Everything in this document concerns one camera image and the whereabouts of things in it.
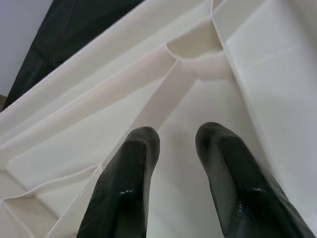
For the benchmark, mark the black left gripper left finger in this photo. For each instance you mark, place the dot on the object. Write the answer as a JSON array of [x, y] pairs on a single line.
[[123, 186]]

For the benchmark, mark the white plastic table top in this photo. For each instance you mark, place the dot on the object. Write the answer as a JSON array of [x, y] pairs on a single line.
[[223, 99]]

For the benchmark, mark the black tablecloth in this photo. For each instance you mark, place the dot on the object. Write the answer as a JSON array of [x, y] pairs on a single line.
[[62, 32]]

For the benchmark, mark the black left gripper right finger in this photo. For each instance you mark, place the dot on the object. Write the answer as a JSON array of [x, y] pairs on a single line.
[[242, 193]]

